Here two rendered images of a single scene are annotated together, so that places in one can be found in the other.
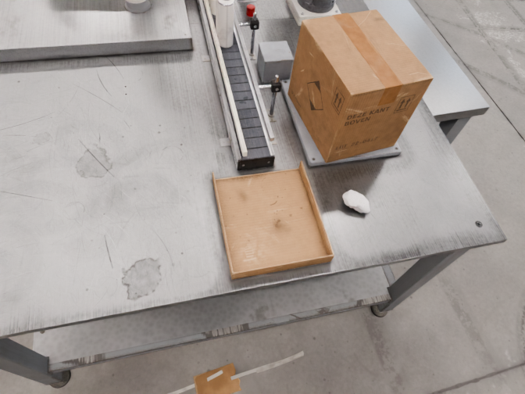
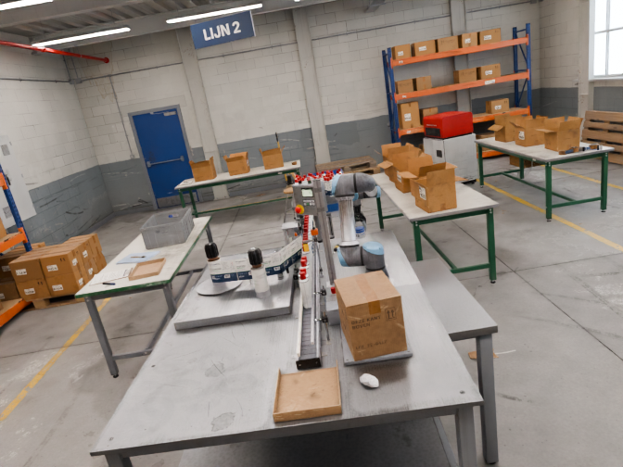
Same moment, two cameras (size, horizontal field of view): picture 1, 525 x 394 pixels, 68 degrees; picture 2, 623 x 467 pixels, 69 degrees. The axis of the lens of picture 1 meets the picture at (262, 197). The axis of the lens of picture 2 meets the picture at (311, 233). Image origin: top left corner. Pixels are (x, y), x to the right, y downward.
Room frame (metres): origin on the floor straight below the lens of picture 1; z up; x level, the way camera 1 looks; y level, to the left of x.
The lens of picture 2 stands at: (-0.87, -0.80, 2.00)
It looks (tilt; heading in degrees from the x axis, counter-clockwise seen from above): 17 degrees down; 25
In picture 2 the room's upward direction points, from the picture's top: 10 degrees counter-clockwise
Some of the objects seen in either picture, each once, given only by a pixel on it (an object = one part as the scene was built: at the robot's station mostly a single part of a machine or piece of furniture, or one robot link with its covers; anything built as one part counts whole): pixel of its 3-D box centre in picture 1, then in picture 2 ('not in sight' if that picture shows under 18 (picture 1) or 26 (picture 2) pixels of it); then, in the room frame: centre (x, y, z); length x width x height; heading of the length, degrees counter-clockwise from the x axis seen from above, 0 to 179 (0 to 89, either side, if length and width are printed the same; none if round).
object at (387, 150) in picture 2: not in sight; (394, 159); (4.90, 0.51, 0.97); 0.45 x 0.40 x 0.37; 116
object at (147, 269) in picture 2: not in sight; (147, 269); (1.82, 1.96, 0.82); 0.34 x 0.24 x 0.03; 30
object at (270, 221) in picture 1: (269, 215); (308, 388); (0.52, -0.03, 0.85); 0.30 x 0.26 x 0.04; 21
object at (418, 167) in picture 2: not in sight; (426, 178); (3.70, -0.07, 0.96); 0.53 x 0.45 x 0.37; 116
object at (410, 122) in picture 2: not in sight; (457, 101); (9.28, 0.07, 1.26); 2.78 x 0.61 x 2.51; 114
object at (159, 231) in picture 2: not in sight; (169, 227); (2.64, 2.37, 0.91); 0.60 x 0.40 x 0.22; 27
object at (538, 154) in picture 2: not in sight; (532, 170); (6.15, -1.15, 0.39); 2.20 x 0.80 x 0.78; 24
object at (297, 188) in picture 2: not in sight; (310, 198); (1.58, 0.29, 1.38); 0.17 x 0.10 x 0.19; 76
